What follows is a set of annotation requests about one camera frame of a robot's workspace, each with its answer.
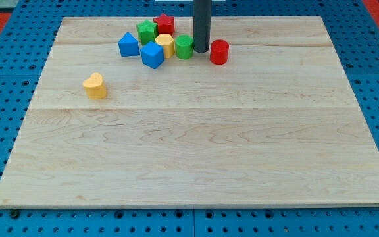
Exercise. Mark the light wooden board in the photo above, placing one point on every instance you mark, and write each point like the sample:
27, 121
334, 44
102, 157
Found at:
277, 126

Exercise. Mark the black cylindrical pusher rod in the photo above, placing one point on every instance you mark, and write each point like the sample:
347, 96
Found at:
201, 25

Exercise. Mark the red cylinder block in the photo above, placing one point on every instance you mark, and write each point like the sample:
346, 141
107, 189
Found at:
219, 52

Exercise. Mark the blue cube block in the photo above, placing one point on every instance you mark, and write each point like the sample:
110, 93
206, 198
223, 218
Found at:
152, 55

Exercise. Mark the yellow hexagon block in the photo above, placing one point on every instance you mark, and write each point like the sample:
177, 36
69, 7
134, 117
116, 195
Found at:
166, 41

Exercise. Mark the green star block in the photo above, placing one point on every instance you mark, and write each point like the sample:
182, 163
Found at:
147, 31

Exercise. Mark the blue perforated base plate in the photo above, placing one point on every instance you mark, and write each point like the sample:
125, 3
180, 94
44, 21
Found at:
25, 44

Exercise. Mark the green cylinder block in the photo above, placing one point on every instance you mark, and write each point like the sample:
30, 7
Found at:
184, 46

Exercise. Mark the yellow heart block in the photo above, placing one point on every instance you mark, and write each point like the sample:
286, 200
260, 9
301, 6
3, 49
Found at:
95, 87

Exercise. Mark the blue triangle block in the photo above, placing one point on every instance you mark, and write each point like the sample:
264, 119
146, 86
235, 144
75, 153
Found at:
128, 45

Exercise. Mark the red star block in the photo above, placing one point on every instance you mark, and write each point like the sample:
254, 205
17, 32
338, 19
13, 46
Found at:
165, 24

